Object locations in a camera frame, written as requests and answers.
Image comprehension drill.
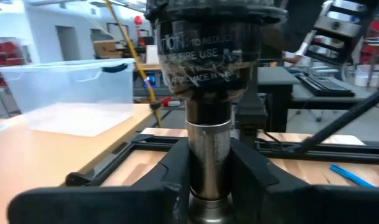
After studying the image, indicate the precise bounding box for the grey office desk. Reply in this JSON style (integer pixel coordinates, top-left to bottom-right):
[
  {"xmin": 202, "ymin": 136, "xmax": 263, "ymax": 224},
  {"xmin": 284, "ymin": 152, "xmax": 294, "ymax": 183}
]
[{"xmin": 256, "ymin": 66, "xmax": 301, "ymax": 133}]

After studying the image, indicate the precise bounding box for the black keyboard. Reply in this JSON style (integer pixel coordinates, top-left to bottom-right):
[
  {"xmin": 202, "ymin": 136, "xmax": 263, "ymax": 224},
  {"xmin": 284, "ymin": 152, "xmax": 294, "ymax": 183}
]
[{"xmin": 297, "ymin": 75, "xmax": 356, "ymax": 98}]

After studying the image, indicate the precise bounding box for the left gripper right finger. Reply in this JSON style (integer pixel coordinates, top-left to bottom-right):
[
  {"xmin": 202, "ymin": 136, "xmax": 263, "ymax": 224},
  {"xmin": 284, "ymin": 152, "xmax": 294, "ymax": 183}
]
[{"xmin": 229, "ymin": 137, "xmax": 379, "ymax": 224}]

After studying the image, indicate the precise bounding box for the black aluminium table frame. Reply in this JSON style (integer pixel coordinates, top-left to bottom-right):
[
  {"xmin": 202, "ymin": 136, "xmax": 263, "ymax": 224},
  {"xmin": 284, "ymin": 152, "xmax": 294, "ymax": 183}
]
[{"xmin": 64, "ymin": 85, "xmax": 379, "ymax": 187}]

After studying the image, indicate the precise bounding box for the clear plastic storage bin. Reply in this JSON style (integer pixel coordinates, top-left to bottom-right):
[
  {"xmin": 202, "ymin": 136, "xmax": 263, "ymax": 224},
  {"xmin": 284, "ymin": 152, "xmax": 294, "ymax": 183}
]
[{"xmin": 0, "ymin": 58, "xmax": 136, "ymax": 138}]

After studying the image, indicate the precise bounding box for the yellow hanging cable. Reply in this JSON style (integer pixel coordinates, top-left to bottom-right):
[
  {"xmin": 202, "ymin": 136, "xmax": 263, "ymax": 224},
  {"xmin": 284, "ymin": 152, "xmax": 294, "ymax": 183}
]
[{"xmin": 103, "ymin": 0, "xmax": 163, "ymax": 128}]

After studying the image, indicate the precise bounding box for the tan wooden desk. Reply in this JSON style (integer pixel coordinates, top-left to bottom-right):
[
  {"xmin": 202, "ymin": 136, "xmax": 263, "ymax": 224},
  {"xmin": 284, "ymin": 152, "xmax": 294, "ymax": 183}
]
[{"xmin": 0, "ymin": 102, "xmax": 157, "ymax": 224}]

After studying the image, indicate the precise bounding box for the silver metal lamp base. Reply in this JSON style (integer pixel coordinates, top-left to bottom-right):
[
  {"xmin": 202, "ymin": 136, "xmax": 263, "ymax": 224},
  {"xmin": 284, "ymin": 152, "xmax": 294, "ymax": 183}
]
[{"xmin": 144, "ymin": 0, "xmax": 289, "ymax": 224}]

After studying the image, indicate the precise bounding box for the blue pen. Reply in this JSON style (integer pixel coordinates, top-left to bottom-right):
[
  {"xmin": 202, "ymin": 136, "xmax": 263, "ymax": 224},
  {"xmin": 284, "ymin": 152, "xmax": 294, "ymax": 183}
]
[{"xmin": 329, "ymin": 164, "xmax": 377, "ymax": 189}]

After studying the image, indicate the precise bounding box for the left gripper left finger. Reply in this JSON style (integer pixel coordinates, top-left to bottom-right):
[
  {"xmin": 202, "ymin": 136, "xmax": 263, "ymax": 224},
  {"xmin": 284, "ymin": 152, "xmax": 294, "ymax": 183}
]
[{"xmin": 7, "ymin": 136, "xmax": 192, "ymax": 224}]

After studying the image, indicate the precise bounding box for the brown cardboard box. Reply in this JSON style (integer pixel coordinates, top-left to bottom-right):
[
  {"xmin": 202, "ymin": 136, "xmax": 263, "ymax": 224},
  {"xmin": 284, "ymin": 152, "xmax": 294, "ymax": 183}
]
[{"xmin": 92, "ymin": 39, "xmax": 125, "ymax": 60}]

